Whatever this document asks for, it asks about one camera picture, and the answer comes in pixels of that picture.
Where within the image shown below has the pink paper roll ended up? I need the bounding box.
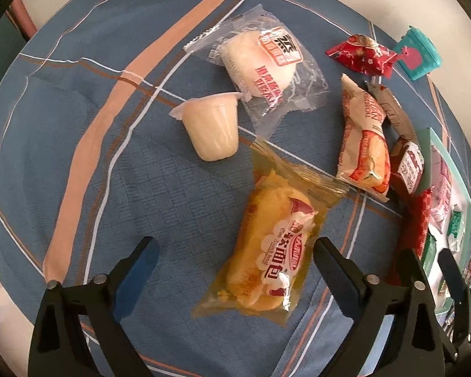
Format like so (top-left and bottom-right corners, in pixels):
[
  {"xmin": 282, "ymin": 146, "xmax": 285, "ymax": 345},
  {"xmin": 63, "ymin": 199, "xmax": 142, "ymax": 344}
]
[{"xmin": 10, "ymin": 0, "xmax": 39, "ymax": 35}]

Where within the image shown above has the clear green cracker packet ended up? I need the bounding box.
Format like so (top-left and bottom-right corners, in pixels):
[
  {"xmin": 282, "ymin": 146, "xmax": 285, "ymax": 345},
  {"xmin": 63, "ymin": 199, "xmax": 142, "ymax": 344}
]
[{"xmin": 420, "ymin": 233, "xmax": 439, "ymax": 280}]

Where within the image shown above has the pink cake packet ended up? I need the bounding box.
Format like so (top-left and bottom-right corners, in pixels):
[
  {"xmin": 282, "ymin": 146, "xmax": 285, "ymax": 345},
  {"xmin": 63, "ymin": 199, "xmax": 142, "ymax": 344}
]
[{"xmin": 430, "ymin": 156, "xmax": 455, "ymax": 238}]

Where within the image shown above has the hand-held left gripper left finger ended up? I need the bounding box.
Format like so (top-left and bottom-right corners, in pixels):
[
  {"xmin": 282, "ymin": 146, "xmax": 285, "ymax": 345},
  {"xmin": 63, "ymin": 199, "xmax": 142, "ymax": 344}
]
[{"xmin": 27, "ymin": 236, "xmax": 160, "ymax": 377}]

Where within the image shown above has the teal white cardboard box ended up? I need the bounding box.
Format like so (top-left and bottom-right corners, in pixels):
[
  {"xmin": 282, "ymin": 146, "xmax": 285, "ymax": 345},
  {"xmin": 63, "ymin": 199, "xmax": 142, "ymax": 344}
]
[{"xmin": 416, "ymin": 128, "xmax": 471, "ymax": 323}]

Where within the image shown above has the clear white bun packet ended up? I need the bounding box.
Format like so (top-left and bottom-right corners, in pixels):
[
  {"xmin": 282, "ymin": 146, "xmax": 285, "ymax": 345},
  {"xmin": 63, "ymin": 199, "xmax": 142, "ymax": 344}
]
[{"xmin": 183, "ymin": 4, "xmax": 331, "ymax": 141}]

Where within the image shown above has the green biscuit packet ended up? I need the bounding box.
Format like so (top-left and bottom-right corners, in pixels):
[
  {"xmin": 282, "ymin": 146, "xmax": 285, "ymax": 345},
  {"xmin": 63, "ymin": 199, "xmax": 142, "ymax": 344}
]
[{"xmin": 447, "ymin": 210, "xmax": 466, "ymax": 250}]

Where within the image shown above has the cream snack packet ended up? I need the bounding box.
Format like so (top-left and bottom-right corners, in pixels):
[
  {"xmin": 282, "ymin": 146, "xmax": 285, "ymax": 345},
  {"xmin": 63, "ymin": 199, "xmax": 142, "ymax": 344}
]
[{"xmin": 367, "ymin": 82, "xmax": 417, "ymax": 143}]

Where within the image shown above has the white jelly cup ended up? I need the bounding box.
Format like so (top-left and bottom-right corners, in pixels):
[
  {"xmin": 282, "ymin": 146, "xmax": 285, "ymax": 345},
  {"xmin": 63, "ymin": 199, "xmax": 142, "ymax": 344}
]
[{"xmin": 169, "ymin": 91, "xmax": 244, "ymax": 161}]

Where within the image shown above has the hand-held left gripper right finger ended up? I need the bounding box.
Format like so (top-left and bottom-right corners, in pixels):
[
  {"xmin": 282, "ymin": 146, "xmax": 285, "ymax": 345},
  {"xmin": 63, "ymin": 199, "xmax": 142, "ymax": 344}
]
[{"xmin": 313, "ymin": 237, "xmax": 446, "ymax": 377}]

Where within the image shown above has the long red snack packet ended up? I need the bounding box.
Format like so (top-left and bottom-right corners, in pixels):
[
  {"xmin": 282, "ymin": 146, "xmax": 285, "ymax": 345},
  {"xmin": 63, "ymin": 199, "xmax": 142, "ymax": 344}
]
[{"xmin": 388, "ymin": 188, "xmax": 433, "ymax": 283}]

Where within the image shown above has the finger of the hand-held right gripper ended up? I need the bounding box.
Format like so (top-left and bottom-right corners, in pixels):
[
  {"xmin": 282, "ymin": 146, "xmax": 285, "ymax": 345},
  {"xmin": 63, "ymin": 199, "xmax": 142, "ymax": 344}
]
[
  {"xmin": 437, "ymin": 248, "xmax": 471, "ymax": 362},
  {"xmin": 388, "ymin": 248, "xmax": 426, "ymax": 285}
]

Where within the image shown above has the dark red snack packet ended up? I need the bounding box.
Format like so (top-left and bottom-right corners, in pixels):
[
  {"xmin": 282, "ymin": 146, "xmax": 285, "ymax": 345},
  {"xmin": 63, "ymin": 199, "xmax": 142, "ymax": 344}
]
[{"xmin": 390, "ymin": 137, "xmax": 425, "ymax": 196}]

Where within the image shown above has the dark grey cabinet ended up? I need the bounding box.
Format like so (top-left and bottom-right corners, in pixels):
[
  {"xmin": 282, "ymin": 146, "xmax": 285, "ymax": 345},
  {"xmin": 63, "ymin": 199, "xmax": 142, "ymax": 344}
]
[{"xmin": 0, "ymin": 12, "xmax": 29, "ymax": 107}]

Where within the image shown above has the teal toy box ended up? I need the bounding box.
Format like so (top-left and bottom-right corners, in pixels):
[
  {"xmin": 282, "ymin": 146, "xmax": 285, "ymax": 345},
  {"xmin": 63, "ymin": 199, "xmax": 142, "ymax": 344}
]
[{"xmin": 393, "ymin": 25, "xmax": 441, "ymax": 81}]

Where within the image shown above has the orange snack packet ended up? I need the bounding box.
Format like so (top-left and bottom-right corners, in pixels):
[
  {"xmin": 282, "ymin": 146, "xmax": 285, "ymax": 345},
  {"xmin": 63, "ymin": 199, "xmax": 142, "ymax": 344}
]
[{"xmin": 335, "ymin": 74, "xmax": 391, "ymax": 202}]

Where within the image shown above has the yellow bread packet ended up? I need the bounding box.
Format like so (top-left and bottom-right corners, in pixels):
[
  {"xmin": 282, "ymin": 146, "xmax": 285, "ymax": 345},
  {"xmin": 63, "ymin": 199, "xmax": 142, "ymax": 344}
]
[{"xmin": 191, "ymin": 138, "xmax": 350, "ymax": 326}]

